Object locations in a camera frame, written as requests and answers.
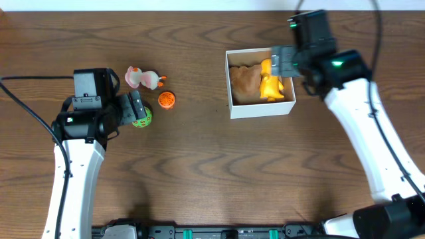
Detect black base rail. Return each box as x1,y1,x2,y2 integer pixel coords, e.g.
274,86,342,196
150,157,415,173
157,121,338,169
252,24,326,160
91,224,325,239

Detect white cardboard box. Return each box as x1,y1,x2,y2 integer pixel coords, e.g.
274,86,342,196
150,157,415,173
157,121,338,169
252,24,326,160
225,48,296,119

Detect green patterned ball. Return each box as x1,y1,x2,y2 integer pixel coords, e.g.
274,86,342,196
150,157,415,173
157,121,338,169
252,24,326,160
132,106,153,128

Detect brown plush toy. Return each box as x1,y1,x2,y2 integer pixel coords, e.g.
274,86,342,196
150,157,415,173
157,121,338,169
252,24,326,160
229,64,262,105

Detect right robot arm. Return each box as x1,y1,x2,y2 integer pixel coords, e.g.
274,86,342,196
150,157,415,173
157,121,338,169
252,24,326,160
271,46,424,238

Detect orange round toy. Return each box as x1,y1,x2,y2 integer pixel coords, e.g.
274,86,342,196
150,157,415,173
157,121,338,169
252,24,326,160
157,91,176,110

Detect white pink duck toy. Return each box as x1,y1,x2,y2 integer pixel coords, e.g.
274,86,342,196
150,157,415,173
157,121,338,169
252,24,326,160
125,66,167,90

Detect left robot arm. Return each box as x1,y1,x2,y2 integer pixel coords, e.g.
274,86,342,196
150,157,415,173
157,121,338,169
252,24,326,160
42,137,106,239

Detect yellow rubber dinosaur toy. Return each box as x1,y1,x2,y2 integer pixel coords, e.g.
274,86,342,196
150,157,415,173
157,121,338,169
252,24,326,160
260,58,284,102

